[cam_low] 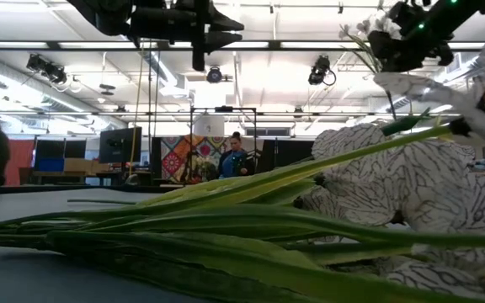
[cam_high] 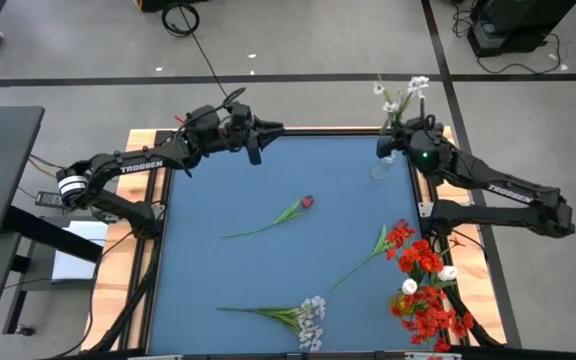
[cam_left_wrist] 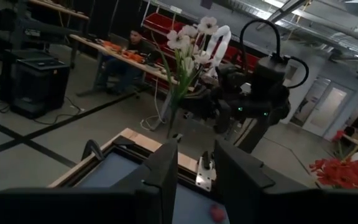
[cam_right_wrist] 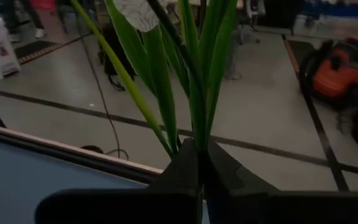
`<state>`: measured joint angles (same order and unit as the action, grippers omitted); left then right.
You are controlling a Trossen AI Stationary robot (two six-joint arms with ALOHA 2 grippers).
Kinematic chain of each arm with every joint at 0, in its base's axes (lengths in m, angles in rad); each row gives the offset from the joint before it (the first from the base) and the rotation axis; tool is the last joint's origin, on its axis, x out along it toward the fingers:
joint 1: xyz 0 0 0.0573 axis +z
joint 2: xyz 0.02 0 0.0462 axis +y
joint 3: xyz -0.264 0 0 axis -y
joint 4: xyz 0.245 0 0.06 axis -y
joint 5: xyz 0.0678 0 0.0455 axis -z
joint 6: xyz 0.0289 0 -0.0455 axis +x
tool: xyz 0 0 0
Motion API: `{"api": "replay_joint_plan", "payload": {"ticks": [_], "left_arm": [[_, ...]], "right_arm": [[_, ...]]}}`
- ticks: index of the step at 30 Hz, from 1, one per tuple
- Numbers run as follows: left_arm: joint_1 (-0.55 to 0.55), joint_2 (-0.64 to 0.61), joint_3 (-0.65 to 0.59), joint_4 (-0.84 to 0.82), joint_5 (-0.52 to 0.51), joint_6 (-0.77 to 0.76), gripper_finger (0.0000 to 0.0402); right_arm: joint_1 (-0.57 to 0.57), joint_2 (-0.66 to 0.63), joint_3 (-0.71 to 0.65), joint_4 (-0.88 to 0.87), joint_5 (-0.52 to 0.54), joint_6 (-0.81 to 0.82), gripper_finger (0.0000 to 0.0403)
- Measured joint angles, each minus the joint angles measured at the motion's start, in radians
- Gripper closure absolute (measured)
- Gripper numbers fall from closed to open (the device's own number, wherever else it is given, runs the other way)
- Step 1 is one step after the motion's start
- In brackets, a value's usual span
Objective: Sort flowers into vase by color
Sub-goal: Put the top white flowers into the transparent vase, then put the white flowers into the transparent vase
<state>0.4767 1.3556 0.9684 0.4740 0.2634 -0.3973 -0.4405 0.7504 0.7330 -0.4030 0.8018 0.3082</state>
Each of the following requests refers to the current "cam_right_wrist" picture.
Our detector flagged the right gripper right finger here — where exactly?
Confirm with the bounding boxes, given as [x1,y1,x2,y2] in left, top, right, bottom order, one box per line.
[203,140,358,224]

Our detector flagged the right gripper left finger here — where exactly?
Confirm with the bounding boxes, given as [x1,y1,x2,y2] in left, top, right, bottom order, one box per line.
[35,138,203,224]

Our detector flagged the white veined flower bunch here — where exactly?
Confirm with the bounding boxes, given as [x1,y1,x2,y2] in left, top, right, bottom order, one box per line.
[70,0,239,156]

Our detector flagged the wooden table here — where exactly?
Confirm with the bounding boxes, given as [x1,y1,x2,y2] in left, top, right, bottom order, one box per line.
[0,124,163,174]

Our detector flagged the orange vacuum cleaner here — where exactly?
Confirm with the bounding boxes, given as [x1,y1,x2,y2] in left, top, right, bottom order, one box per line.
[299,36,358,108]

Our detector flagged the black floor mat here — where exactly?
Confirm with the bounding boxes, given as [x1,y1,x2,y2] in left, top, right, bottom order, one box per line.
[13,39,62,65]
[283,37,318,82]

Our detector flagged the person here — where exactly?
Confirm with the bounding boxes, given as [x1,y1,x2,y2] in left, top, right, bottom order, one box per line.
[0,0,58,41]

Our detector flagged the black floor cable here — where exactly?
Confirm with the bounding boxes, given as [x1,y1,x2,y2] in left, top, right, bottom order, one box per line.
[73,18,130,160]

